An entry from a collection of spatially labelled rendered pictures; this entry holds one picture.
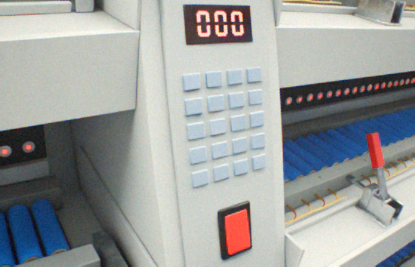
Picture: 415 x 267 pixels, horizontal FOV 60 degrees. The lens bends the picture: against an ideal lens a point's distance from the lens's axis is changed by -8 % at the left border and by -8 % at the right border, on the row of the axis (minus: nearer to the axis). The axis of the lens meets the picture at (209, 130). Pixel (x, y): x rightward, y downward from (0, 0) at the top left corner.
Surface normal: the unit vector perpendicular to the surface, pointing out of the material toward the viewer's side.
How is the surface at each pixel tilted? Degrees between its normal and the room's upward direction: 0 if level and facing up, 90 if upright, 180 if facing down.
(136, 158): 90
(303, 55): 110
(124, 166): 90
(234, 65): 90
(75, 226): 20
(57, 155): 90
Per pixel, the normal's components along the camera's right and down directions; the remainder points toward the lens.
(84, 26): 0.11, -0.88
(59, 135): 0.55, 0.11
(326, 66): 0.55, 0.44
